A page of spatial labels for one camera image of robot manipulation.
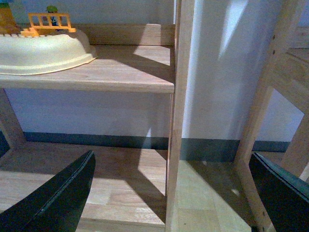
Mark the wooden shelf unit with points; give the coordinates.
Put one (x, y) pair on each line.
(278, 123)
(139, 68)

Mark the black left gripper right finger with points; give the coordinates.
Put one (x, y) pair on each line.
(284, 196)

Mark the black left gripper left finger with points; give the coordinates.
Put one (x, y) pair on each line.
(57, 205)

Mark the cream plastic toy base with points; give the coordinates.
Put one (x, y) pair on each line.
(21, 55)

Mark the orange toy fence piece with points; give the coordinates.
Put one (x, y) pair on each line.
(46, 23)

